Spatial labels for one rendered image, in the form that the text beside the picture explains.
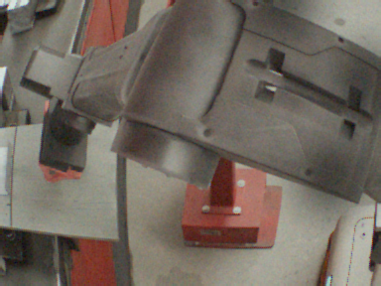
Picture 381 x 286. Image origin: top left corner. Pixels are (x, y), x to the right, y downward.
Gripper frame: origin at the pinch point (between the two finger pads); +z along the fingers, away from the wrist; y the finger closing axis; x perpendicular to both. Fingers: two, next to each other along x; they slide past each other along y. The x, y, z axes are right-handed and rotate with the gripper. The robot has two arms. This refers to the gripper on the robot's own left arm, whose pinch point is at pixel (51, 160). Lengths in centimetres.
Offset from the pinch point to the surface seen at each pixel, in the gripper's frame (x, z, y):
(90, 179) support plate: 6.5, -0.5, 1.2
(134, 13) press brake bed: 41, 87, -117
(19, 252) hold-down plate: -3.3, 16.0, 10.5
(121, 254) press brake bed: 42, 88, -30
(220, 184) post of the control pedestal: 56, 59, -41
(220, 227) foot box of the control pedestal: 62, 69, -35
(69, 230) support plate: 3.6, 1.3, 9.3
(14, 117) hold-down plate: -6.0, 17.0, -16.4
